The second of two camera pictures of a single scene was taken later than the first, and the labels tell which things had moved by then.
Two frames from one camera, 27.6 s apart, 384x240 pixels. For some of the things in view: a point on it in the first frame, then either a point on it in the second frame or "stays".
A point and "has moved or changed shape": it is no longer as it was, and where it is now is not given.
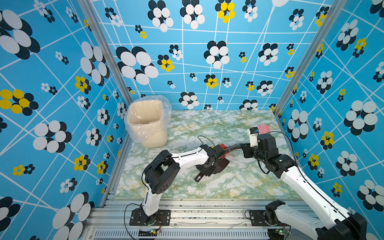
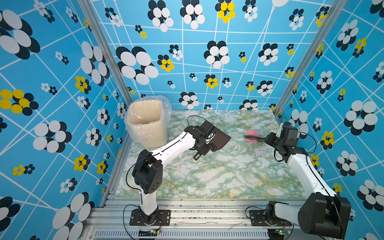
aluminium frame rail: x=190 y=220 stays
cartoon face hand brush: x=234 y=147 has moved or changed shape
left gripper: x=209 y=174 to x=203 y=152
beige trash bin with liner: x=146 y=119 stays
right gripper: x=246 y=150 to x=275 y=136
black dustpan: x=220 y=165 to x=220 y=139
